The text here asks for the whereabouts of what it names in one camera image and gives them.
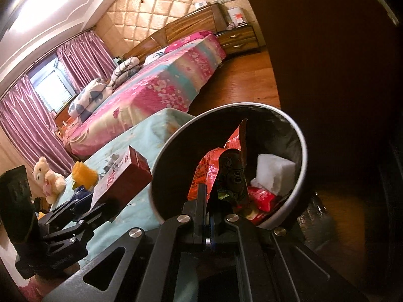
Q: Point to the white foam block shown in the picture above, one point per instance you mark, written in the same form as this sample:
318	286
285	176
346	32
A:
275	174

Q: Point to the white pillow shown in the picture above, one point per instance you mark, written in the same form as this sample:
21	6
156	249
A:
154	56

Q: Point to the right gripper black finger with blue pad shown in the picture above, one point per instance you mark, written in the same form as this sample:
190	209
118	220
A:
63	214
94	218

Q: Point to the wooden nightstand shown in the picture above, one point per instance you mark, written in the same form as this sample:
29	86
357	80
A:
238	40

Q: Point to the bed with pink sheet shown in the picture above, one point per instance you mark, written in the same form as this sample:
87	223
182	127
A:
172	81

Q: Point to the pink curtain right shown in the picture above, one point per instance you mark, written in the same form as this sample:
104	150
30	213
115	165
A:
85	58

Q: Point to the cream teddy bear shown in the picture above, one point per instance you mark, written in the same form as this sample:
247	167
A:
52	183

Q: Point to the floral teal tablecloth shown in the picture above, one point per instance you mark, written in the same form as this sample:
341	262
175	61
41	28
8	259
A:
147	138

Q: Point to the orange foam net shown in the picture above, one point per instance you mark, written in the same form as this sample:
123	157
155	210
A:
84	176

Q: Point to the blue snack bag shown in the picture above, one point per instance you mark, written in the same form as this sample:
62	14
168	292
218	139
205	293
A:
81	193

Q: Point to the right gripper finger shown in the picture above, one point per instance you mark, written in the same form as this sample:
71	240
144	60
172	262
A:
176	248
267	265

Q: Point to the red snack wrapper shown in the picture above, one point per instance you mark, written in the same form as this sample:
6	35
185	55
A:
222	170

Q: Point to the red white carton box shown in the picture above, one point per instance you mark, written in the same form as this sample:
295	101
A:
128	175

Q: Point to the wooden headboard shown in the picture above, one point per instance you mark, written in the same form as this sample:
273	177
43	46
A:
209	18

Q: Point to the white orange box on nightstand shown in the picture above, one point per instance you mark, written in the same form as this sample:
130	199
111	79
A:
237	16

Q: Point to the pink pillow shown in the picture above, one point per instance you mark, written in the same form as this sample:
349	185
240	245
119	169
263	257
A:
181	42

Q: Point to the pink curtain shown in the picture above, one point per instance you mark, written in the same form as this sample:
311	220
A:
85	58
31	129

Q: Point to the pink curtain left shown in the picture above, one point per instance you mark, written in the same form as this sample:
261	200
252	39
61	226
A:
31	129

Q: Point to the white black trash bin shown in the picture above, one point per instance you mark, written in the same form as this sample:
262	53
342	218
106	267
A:
269	131

